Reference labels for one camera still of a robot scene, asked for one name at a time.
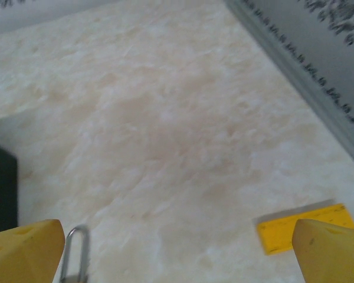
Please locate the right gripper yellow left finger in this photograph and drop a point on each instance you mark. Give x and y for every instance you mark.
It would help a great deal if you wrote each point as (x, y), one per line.
(20, 256)

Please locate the small brass padlock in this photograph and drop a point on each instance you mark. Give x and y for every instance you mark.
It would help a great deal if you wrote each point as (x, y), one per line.
(85, 253)

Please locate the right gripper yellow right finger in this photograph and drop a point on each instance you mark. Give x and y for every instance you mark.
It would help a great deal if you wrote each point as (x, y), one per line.
(330, 256)

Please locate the starry night tin box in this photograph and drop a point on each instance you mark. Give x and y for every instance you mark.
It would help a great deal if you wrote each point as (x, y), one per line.
(1, 188)

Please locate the yellow rectangular block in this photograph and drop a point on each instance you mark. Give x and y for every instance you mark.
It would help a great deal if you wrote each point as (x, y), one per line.
(277, 236)

